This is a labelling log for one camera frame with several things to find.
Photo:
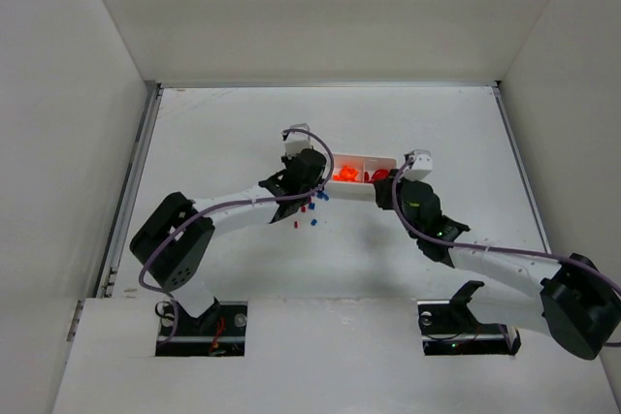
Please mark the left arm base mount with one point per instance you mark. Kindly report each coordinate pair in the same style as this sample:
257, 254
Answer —
217, 333

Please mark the orange round lego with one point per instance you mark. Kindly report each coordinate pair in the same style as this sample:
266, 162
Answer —
348, 174

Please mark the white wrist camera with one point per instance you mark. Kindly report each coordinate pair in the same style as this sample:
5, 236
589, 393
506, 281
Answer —
419, 164
296, 139

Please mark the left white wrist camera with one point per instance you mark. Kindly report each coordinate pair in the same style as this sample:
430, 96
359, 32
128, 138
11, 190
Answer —
296, 139

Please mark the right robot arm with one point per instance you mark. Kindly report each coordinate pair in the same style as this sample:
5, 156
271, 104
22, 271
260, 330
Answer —
568, 298

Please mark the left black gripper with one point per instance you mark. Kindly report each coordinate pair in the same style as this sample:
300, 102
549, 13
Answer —
310, 168

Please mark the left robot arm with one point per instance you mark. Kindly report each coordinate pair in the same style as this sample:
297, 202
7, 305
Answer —
173, 242

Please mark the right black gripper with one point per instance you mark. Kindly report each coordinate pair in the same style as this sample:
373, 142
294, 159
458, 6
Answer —
385, 191

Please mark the red dome lego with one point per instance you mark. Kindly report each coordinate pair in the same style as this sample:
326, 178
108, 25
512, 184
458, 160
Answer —
379, 174

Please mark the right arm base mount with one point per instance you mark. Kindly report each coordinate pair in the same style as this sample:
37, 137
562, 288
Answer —
449, 328

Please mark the white three-compartment tray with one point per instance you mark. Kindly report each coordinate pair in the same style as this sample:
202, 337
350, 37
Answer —
367, 165

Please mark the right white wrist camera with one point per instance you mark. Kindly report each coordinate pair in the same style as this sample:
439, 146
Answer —
419, 164

